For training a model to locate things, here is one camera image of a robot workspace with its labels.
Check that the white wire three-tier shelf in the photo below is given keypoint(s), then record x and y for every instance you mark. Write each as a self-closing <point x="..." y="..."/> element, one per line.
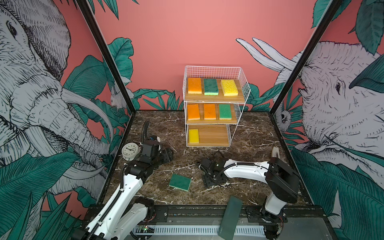
<point x="214" y="98"/>

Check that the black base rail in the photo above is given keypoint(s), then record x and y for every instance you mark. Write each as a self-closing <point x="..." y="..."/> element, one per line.
<point x="251" y="214"/>

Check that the right black frame post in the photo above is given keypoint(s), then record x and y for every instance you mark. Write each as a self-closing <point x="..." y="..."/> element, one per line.
<point x="325" y="20"/>

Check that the white round clock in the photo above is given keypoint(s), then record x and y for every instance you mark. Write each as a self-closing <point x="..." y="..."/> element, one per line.
<point x="130" y="151"/>

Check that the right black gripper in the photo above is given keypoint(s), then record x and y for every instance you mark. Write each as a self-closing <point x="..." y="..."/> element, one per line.
<point x="206" y="181"/>

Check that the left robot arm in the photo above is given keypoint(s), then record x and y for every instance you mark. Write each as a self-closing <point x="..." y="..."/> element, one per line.
<point x="118" y="218"/>

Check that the beige plastic clip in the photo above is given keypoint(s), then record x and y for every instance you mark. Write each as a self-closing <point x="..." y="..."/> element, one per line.
<point x="275" y="152"/>

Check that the yellow sponge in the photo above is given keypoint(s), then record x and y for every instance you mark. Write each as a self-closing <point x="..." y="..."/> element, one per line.
<point x="194" y="136"/>
<point x="229" y="88"/>

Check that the white slotted cable duct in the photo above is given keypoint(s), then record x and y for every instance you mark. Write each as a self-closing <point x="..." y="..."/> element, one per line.
<point x="172" y="230"/>

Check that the dark green foreground sponge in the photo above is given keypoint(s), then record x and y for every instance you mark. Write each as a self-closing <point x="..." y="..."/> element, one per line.
<point x="230" y="219"/>

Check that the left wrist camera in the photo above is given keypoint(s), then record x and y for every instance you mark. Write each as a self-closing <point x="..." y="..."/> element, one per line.
<point x="155" y="138"/>

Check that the left black frame post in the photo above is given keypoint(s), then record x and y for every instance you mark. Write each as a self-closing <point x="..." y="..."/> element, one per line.
<point x="100" y="40"/>

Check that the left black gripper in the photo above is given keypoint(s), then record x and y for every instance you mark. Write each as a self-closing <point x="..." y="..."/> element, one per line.
<point x="167" y="155"/>

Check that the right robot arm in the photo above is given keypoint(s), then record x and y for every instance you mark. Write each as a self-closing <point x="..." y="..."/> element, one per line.
<point x="280" y="177"/>

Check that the orange sponge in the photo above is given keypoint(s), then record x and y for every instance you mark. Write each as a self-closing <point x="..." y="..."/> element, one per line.
<point x="210" y="112"/>
<point x="194" y="86"/>
<point x="193" y="112"/>

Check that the black frame post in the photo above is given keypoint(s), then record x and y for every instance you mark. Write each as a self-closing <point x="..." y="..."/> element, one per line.
<point x="325" y="20"/>
<point x="100" y="40"/>

